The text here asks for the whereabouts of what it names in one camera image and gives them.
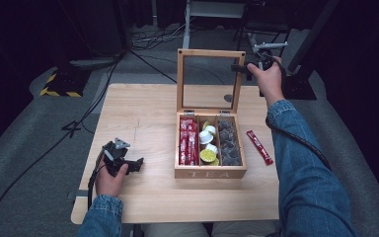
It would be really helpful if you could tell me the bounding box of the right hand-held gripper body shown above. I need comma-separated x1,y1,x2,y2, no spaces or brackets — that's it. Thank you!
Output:
252,40,289,71

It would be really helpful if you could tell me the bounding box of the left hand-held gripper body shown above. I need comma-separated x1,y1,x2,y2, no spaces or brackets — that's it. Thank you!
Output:
102,137,132,178

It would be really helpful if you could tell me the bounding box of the wooden tea box glass lid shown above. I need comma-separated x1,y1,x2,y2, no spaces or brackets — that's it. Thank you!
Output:
174,47,248,180

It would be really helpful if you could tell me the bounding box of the person's right hand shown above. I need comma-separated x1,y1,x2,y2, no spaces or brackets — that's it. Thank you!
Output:
246,62,286,109

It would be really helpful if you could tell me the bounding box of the person's left hand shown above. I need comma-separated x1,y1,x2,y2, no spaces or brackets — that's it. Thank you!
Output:
94,159,129,198

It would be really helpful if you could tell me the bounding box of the black slanted metal stand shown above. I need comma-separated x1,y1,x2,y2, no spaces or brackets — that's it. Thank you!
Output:
281,0,341,102

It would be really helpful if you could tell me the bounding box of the row of red stick packets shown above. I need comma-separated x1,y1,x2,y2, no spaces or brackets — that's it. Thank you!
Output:
179,117,200,167

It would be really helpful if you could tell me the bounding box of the white metal stand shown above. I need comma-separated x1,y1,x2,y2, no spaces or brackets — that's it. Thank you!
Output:
181,0,247,50

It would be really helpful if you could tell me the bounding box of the pile of dark tea pouches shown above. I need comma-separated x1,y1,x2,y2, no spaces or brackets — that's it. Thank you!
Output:
217,118,244,167

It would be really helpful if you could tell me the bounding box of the pile of white green capsules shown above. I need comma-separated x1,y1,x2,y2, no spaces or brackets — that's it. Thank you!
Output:
198,119,221,167

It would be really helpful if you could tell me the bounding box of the single red stick sachet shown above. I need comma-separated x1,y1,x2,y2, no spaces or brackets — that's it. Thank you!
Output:
245,129,274,167

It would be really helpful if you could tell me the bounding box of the yellow black striped stand base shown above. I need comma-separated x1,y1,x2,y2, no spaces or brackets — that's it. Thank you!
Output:
38,66,93,99

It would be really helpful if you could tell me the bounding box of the black chair frame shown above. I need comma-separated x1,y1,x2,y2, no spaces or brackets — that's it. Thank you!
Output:
232,3,292,45

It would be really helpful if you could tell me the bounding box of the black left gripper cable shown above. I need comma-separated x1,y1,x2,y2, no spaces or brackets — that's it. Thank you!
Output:
86,149,108,210

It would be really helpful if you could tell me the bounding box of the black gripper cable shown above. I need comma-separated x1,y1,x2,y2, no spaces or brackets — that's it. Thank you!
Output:
265,54,333,172
86,149,108,210

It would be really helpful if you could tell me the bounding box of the long black floor cable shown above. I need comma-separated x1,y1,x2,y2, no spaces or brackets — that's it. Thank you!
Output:
0,55,122,231

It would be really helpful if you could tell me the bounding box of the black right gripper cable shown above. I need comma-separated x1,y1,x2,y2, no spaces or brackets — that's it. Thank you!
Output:
265,54,333,172

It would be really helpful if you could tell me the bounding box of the bundle of floor cables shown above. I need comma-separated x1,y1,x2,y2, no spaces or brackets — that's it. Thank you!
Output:
130,19,186,52

